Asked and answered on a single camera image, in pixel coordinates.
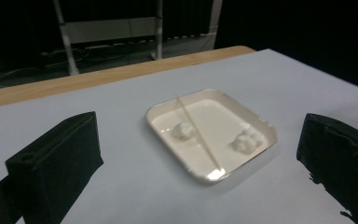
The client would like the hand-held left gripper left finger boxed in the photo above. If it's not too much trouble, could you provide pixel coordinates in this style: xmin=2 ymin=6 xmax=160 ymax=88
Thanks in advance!
xmin=5 ymin=111 xmax=104 ymax=224

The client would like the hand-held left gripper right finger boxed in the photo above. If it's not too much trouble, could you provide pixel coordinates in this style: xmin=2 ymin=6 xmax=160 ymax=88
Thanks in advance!
xmin=296 ymin=113 xmax=358 ymax=224

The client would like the upright metal stand pole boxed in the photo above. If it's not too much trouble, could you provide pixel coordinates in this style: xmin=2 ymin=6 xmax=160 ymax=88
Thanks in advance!
xmin=150 ymin=0 xmax=165 ymax=61

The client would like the slanted metal stand pole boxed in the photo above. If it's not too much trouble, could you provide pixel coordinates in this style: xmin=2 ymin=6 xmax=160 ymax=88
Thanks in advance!
xmin=52 ymin=0 xmax=80 ymax=77

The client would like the pale stand pole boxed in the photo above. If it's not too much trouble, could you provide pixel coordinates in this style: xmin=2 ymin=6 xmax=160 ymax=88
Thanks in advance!
xmin=203 ymin=0 xmax=224 ymax=51

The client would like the white table sheet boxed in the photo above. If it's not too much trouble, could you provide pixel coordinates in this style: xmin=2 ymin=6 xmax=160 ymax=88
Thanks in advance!
xmin=0 ymin=49 xmax=358 ymax=224

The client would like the cream divided tray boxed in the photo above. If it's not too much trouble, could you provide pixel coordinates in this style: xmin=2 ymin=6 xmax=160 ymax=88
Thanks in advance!
xmin=145 ymin=88 xmax=279 ymax=186

